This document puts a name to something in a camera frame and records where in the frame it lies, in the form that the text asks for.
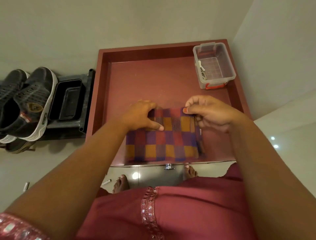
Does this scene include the person's left hand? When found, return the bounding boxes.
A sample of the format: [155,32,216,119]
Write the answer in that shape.
[119,100,165,132]

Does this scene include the person's right hand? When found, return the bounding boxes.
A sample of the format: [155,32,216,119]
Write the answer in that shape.
[182,95,245,133]

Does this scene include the purple orange checked cloth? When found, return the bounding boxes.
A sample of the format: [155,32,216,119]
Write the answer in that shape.
[125,106,205,164]

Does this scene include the red tray table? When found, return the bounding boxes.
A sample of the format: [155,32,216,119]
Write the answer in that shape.
[85,39,253,168]

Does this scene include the clear plastic box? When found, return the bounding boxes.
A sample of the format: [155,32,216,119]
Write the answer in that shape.
[192,42,237,90]

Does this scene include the black shoe rack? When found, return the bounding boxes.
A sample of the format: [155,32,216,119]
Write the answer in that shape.
[0,69,96,141]

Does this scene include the dark grey sneaker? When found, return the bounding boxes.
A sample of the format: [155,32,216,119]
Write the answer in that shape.
[0,69,30,144]
[10,67,59,142]

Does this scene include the person's left forearm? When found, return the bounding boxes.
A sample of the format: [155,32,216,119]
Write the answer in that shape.
[4,117,131,233]

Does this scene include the person's right forearm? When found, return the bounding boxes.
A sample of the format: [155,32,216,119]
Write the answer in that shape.
[227,115,316,240]

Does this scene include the person's left foot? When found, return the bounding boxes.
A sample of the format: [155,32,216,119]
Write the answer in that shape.
[112,174,130,195]

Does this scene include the black plastic tray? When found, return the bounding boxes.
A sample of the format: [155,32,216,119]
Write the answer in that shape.
[48,79,86,122]

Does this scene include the pink embroidered tunic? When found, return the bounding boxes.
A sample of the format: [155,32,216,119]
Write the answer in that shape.
[0,162,260,240]

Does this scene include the olive brown sandal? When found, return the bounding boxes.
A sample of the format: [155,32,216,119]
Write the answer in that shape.
[5,138,36,154]

